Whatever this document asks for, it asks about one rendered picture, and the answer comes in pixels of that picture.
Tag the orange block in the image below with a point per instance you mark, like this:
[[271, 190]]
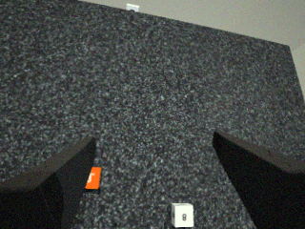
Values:
[[93, 182]]

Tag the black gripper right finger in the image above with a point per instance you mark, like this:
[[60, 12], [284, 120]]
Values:
[[270, 185]]

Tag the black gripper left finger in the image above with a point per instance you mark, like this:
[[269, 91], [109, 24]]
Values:
[[47, 196]]

